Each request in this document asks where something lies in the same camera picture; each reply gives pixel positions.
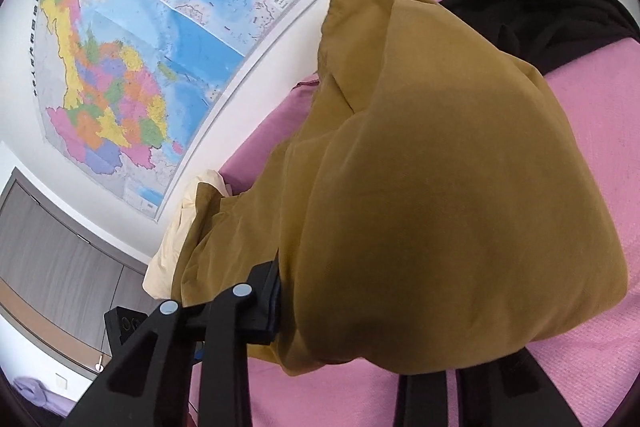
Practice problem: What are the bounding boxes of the olive brown jacket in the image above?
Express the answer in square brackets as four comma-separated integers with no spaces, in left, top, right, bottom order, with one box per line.
[170,0,630,378]

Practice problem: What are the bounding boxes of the cream cloth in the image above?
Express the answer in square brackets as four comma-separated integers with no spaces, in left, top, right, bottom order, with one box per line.
[142,171,233,300]

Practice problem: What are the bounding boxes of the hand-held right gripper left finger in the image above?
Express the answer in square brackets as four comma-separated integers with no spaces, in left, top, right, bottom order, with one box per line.
[65,259,281,427]

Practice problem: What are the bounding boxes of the pink flower print blanket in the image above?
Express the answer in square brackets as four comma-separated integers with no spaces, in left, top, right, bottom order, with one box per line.
[185,0,640,427]

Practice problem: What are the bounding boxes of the black garment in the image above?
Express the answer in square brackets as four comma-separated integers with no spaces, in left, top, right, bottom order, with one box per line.
[440,0,640,75]

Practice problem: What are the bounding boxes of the grey wardrobe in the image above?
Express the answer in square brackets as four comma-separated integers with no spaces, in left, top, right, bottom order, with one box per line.
[0,167,151,375]

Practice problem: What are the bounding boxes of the purple cloth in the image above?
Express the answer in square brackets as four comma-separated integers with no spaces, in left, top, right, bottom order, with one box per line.
[12,376,68,415]

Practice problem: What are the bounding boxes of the colourful wall map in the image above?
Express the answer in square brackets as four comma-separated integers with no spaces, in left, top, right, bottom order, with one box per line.
[25,0,328,223]

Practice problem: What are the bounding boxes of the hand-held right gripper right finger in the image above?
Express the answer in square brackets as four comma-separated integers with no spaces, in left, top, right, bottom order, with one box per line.
[394,347,583,427]

